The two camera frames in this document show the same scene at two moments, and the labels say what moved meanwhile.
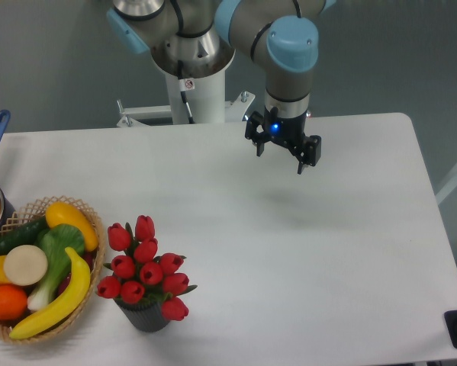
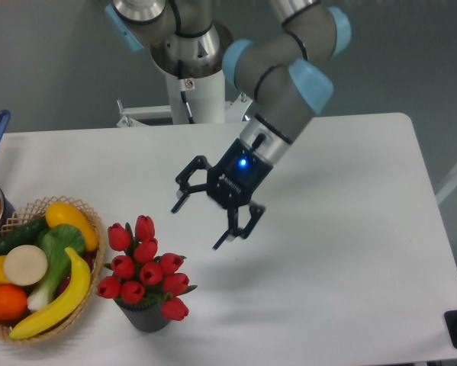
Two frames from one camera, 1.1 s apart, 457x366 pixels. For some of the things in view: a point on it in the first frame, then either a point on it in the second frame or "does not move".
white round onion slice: x=25 y=264 does not move
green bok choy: x=56 y=239 does not move
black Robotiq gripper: x=288 y=130 -> x=232 y=181
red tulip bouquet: x=139 y=274 does not move
